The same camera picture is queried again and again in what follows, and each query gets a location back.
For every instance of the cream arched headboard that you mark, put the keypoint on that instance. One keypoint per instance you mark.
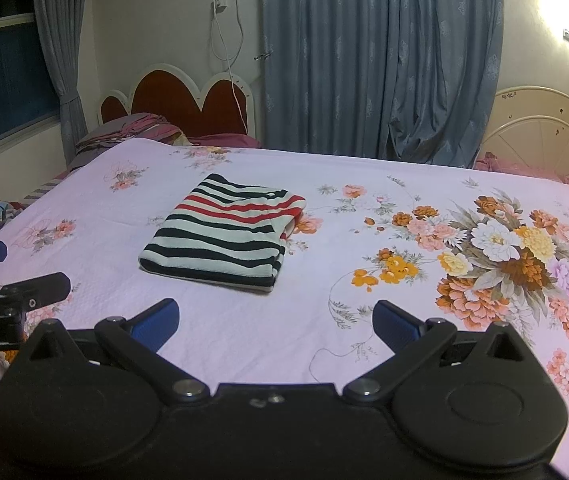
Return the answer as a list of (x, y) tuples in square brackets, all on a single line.
[(530, 125)]

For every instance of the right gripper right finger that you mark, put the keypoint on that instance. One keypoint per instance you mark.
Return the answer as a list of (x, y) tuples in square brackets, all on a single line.
[(416, 345)]

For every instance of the pink pillow pile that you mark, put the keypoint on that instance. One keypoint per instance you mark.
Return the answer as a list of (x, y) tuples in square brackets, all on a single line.
[(136, 126)]

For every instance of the striped knit sweater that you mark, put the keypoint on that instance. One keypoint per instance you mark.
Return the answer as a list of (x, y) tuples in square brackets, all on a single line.
[(225, 233)]

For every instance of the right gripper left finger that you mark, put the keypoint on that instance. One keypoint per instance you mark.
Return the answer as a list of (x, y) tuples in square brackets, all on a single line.
[(133, 345)]

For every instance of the pink floral bed sheet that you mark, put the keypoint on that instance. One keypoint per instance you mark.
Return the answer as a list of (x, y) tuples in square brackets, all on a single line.
[(468, 246)]

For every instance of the blue centre curtain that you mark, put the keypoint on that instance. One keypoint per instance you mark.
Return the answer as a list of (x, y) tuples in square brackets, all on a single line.
[(405, 80)]

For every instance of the blue left window curtain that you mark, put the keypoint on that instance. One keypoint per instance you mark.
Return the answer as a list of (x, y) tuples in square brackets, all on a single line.
[(59, 24)]

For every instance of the red heart-shaped headboard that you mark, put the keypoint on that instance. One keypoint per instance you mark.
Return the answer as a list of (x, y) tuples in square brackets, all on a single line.
[(223, 105)]

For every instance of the pink pillow at right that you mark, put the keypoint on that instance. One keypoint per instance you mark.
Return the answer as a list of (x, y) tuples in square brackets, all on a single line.
[(491, 163)]

